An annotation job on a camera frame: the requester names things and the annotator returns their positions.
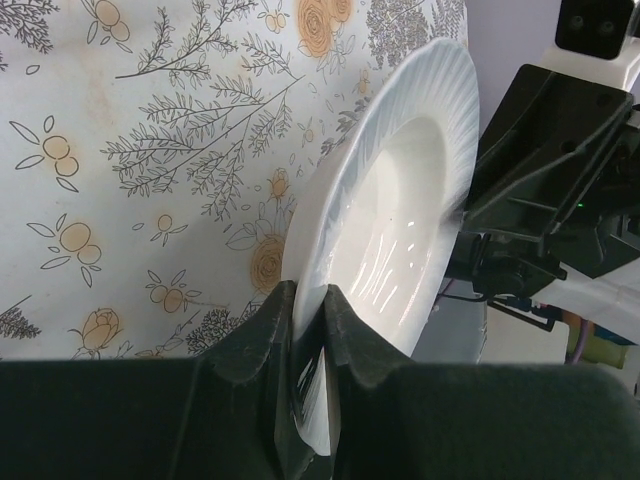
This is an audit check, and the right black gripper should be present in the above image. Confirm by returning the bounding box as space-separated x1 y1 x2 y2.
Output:
449 64 639 299

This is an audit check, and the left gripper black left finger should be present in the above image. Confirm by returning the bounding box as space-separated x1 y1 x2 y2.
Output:
1 281 300 479

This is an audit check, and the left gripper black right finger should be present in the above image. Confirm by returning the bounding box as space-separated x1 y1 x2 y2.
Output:
323 286 639 479

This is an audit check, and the white scalloped plate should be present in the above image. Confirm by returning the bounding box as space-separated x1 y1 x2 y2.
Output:
281 38 479 456

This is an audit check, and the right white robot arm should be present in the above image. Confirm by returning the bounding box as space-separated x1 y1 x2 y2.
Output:
446 64 639 343

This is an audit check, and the floral table mat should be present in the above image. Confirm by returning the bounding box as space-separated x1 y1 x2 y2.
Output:
1 1 468 361

